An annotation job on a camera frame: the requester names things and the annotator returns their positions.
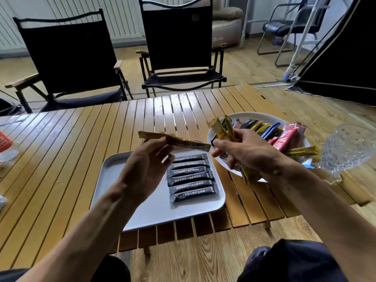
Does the person's left hand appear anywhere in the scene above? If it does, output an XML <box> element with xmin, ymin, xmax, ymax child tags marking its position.
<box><xmin>115</xmin><ymin>136</ymin><xmax>176</xmax><ymax>206</ymax></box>

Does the person's right hand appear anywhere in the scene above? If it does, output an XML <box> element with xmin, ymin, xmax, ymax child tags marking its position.
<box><xmin>211</xmin><ymin>128</ymin><xmax>287</xmax><ymax>180</ymax></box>

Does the pile of sachets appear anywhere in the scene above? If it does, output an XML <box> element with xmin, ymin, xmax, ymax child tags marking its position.
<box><xmin>232</xmin><ymin>118</ymin><xmax>322</xmax><ymax>169</ymax></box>

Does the grey rectangular tray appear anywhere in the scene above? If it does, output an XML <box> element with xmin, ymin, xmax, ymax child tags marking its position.
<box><xmin>89</xmin><ymin>149</ymin><xmax>226</xmax><ymax>232</ymax></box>

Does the row of sachets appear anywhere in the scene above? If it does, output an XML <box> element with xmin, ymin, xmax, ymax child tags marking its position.
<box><xmin>166</xmin><ymin>153</ymin><xmax>220</xmax><ymax>204</ymax></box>

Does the sachet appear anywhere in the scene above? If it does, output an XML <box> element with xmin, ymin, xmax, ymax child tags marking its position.
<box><xmin>138</xmin><ymin>131</ymin><xmax>212</xmax><ymax>152</ymax></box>

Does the person's left forearm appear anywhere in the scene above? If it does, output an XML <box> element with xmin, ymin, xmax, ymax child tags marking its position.
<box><xmin>17</xmin><ymin>184</ymin><xmax>141</xmax><ymax>282</ymax></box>

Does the person's right forearm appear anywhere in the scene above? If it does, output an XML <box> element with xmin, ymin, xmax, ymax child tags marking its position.
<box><xmin>261</xmin><ymin>164</ymin><xmax>376</xmax><ymax>282</ymax></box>

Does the person's left leg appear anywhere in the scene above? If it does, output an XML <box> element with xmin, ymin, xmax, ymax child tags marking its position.
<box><xmin>0</xmin><ymin>255</ymin><xmax>131</xmax><ymax>282</ymax></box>

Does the person's leg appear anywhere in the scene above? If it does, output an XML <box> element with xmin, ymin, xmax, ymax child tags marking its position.
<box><xmin>236</xmin><ymin>239</ymin><xmax>349</xmax><ymax>282</ymax></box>
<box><xmin>0</xmin><ymin>255</ymin><xmax>131</xmax><ymax>282</ymax></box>

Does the person's right leg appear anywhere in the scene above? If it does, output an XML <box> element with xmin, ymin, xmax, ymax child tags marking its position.
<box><xmin>236</xmin><ymin>239</ymin><xmax>349</xmax><ymax>282</ymax></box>

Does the white round bowl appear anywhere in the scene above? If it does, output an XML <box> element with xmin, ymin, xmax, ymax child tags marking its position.
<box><xmin>207</xmin><ymin>112</ymin><xmax>313</xmax><ymax>183</ymax></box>

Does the clear patterned glass cup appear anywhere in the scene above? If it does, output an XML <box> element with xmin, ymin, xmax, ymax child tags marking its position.
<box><xmin>313</xmin><ymin>123</ymin><xmax>376</xmax><ymax>184</ymax></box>

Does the beige inflatable sofa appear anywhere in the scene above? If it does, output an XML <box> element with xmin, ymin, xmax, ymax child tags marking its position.
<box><xmin>211</xmin><ymin>0</ymin><xmax>244</xmax><ymax>48</ymax></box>

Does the black office chair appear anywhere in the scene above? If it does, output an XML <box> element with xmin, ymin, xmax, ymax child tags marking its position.
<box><xmin>257</xmin><ymin>0</ymin><xmax>333</xmax><ymax>68</ymax></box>

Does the black fabric backdrop panel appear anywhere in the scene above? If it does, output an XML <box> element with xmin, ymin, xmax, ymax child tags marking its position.
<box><xmin>286</xmin><ymin>0</ymin><xmax>376</xmax><ymax>107</ymax></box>
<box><xmin>0</xmin><ymin>96</ymin><xmax>27</xmax><ymax>116</ymax></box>

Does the black folding chair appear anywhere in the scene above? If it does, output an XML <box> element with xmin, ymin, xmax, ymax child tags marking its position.
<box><xmin>4</xmin><ymin>8</ymin><xmax>134</xmax><ymax>114</ymax></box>
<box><xmin>136</xmin><ymin>0</ymin><xmax>227</xmax><ymax>98</ymax></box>

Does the clear bottle with red cap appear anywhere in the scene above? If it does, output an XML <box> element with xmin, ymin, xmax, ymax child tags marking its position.
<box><xmin>0</xmin><ymin>130</ymin><xmax>20</xmax><ymax>163</ymax></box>

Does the white metal frame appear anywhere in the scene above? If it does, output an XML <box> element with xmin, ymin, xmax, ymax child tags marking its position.
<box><xmin>239</xmin><ymin>0</ymin><xmax>324</xmax><ymax>81</ymax></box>

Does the white wall radiator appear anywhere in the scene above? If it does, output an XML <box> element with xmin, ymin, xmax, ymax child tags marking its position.
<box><xmin>0</xmin><ymin>0</ymin><xmax>145</xmax><ymax>50</ymax></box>

